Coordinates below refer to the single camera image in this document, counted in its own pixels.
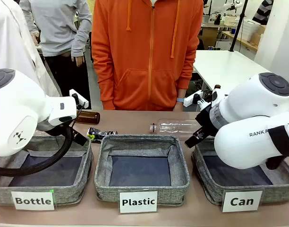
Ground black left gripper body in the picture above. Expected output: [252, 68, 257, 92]
[37, 116, 76, 138]

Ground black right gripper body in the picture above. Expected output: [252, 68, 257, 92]
[195, 103, 222, 139]

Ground crushed black silver can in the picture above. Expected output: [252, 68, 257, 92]
[87, 127, 119, 142]

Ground clear plastic bottle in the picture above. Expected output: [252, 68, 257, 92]
[149, 118, 202, 135]

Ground grey basket labelled Can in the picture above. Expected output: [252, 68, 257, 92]
[191, 137, 289, 206]

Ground grey basket labelled Bottle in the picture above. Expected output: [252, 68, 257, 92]
[0, 134, 93, 206]

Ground grey basket labelled Plastic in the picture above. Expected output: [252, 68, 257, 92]
[94, 134, 191, 207]

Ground white Can label card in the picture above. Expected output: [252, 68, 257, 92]
[221, 190, 264, 213]

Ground grey sweater person right hand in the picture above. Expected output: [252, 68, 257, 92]
[31, 30, 41, 46]

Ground white side table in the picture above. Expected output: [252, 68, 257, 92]
[193, 49, 272, 95]

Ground white Bottle label card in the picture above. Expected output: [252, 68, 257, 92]
[11, 191, 56, 211]

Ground white Plastic label card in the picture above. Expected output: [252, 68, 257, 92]
[118, 191, 158, 214]

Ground wooden workbench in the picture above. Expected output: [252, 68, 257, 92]
[221, 30, 258, 52]

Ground person in orange hoodie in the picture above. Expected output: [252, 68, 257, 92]
[91, 0, 204, 112]

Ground person in white coat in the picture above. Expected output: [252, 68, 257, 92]
[0, 0, 60, 97]

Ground black tripod pole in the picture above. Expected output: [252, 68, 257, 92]
[229, 0, 250, 52]

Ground person in grey sweater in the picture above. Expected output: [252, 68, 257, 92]
[19, 0, 93, 109]

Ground white storage boxes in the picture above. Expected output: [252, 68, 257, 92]
[238, 18, 260, 36]

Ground person in striped shirt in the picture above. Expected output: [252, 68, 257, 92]
[252, 0, 274, 26]

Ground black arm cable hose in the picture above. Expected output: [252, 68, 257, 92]
[0, 122, 75, 177]

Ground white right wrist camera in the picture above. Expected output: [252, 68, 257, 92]
[183, 91, 203, 107]

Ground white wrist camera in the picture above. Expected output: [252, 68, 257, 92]
[183, 91, 203, 107]
[68, 89, 89, 108]

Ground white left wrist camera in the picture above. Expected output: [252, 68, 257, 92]
[68, 89, 89, 108]

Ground black cable wrap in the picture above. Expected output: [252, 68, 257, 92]
[264, 125, 289, 170]

